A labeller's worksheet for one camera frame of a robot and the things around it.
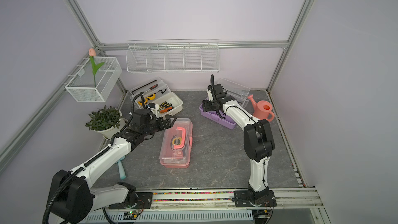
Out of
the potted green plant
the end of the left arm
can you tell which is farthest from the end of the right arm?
the potted green plant

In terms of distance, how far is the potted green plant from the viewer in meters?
0.82

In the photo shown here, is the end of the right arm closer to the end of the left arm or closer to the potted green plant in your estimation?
the end of the left arm
